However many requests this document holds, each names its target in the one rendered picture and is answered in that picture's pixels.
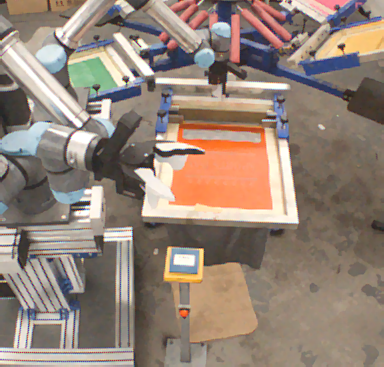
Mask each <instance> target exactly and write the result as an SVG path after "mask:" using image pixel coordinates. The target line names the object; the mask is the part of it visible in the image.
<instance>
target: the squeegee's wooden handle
mask: <svg viewBox="0 0 384 367"><path fill-rule="evenodd" d="M179 115H183V120H184V121H186V120H209V121H231V122H254V123H260V124H262V121H263V120H262V119H265V120H266V117H267V109H252V108H241V107H228V106H204V105H179Z"/></svg>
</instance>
